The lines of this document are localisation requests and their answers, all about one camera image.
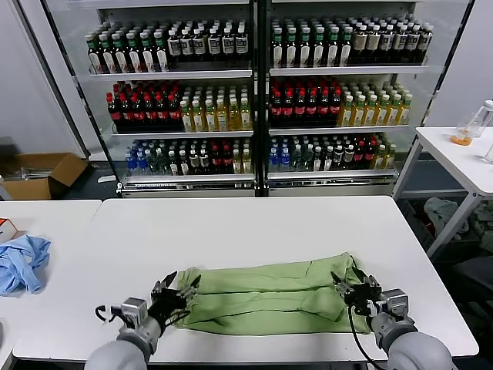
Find open cardboard box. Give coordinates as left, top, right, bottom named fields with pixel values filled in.
left=0, top=152, right=89, bottom=200

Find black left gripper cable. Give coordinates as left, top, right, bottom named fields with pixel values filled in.
left=161, top=308, right=192, bottom=328

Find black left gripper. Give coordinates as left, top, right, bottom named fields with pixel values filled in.
left=149, top=271, right=203, bottom=321

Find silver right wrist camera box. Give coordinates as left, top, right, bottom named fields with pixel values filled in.
left=381, top=288, right=410, bottom=321

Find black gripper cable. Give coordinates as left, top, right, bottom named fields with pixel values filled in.
left=161, top=308, right=192, bottom=328
left=347, top=306, right=381, bottom=367

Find crumpled light blue shirt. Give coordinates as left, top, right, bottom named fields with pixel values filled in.
left=0, top=234, right=52, bottom=297

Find red cap cola bottle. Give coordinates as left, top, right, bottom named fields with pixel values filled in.
left=156, top=92, right=170, bottom=131
left=143, top=93, right=158, bottom=132
left=106, top=93, right=122, bottom=133
left=329, top=89, right=343, bottom=128
left=294, top=89, right=308, bottom=128
left=282, top=89, right=296, bottom=129
left=364, top=140, right=377, bottom=170
left=168, top=92, right=183, bottom=131
left=270, top=89, right=283, bottom=129
left=317, top=89, right=331, bottom=128
left=131, top=93, right=146, bottom=132
left=210, top=146, right=223, bottom=175
left=221, top=146, right=234, bottom=175
left=306, top=89, right=320, bottom=128
left=119, top=93, right=134, bottom=133
left=354, top=140, right=367, bottom=170

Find white metal cooler shelf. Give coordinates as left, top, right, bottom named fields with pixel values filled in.
left=268, top=124, right=411, bottom=136
left=269, top=66, right=429, bottom=76
left=111, top=129, right=254, bottom=139
left=267, top=169, right=397, bottom=180
left=121, top=173, right=256, bottom=184
left=89, top=69, right=253, bottom=81

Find orange and white box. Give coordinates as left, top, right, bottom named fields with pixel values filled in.
left=0, top=217, right=18, bottom=244

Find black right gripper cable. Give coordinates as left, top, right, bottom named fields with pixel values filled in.
left=347, top=306, right=381, bottom=367

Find beverage cooler cabinet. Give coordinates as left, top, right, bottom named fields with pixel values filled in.
left=262, top=0, right=433, bottom=198
left=42, top=0, right=263, bottom=200

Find grey metal parts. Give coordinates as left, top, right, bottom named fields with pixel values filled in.
left=19, top=167, right=52, bottom=181

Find black chair seat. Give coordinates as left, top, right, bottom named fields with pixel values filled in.
left=450, top=254, right=493, bottom=305

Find dark green cloth pile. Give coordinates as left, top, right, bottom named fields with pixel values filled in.
left=471, top=203, right=493, bottom=236

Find light green t-shirt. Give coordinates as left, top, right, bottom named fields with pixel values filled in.
left=169, top=252, right=371, bottom=336

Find black plastic crate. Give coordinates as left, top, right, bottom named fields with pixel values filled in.
left=398, top=198, right=438, bottom=251

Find clear bottle white cap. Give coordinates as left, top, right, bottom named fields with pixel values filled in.
left=470, top=99, right=493, bottom=139

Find white side table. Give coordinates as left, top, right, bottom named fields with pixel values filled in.
left=392, top=126, right=493, bottom=260

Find white cap beige label bottle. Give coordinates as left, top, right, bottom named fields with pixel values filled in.
left=366, top=25, right=381, bottom=65
left=393, top=25, right=408, bottom=64
left=406, top=24, right=421, bottom=64
left=379, top=25, right=394, bottom=65
left=352, top=25, right=367, bottom=65
left=418, top=25, right=433, bottom=63

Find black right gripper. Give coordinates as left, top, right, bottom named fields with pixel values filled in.
left=330, top=269, right=383, bottom=316

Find grey-green cloth pile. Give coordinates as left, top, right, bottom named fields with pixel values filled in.
left=423, top=197, right=471, bottom=242

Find glass beaker with orange liquid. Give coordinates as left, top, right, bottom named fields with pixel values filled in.
left=450, top=119, right=474, bottom=146

